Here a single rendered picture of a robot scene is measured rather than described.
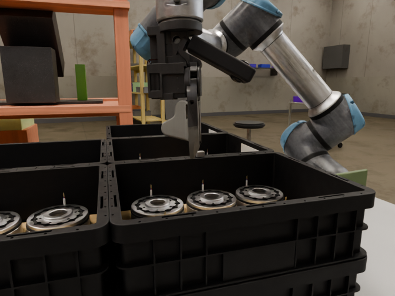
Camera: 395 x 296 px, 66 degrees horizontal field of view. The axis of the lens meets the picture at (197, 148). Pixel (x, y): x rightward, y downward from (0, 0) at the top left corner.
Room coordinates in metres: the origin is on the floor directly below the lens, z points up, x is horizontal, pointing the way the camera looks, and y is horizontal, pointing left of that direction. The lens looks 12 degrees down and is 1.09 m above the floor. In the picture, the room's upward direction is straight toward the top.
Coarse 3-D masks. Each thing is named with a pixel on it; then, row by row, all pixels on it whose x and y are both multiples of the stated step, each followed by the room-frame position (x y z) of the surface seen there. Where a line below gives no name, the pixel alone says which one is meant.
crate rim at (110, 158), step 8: (152, 136) 0.93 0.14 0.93; (160, 136) 0.93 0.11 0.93; (168, 136) 0.94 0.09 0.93; (232, 136) 0.96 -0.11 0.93; (256, 144) 0.80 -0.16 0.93; (112, 152) 0.71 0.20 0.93; (240, 152) 0.71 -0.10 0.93; (248, 152) 0.71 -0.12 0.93; (256, 152) 0.71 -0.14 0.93; (112, 160) 0.63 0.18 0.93; (120, 160) 0.63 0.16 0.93; (128, 160) 0.63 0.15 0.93; (136, 160) 0.63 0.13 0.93; (144, 160) 0.63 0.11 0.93
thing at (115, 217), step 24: (312, 168) 0.58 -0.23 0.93; (360, 192) 0.44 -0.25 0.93; (120, 216) 0.35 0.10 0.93; (168, 216) 0.36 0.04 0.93; (192, 216) 0.35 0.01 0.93; (216, 216) 0.36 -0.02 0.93; (240, 216) 0.37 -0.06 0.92; (264, 216) 0.38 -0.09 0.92; (288, 216) 0.39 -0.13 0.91; (312, 216) 0.40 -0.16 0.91; (120, 240) 0.33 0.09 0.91; (144, 240) 0.34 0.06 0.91
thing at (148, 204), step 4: (148, 200) 0.56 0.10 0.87; (152, 200) 0.57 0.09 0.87; (156, 200) 0.57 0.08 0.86; (160, 200) 0.57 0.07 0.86; (164, 200) 0.57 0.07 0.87; (168, 200) 0.56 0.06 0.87; (148, 204) 0.54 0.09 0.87; (152, 204) 0.54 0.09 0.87; (160, 204) 0.54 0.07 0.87; (164, 204) 0.54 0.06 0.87; (168, 204) 0.55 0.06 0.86; (152, 208) 0.53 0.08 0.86; (156, 208) 0.53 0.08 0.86
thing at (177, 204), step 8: (136, 200) 0.58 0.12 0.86; (144, 200) 0.58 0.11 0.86; (176, 200) 0.58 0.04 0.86; (136, 208) 0.54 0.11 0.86; (144, 208) 0.53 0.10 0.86; (160, 208) 0.53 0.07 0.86; (168, 208) 0.53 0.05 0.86; (176, 208) 0.53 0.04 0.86; (144, 216) 0.51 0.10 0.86; (152, 216) 0.51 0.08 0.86
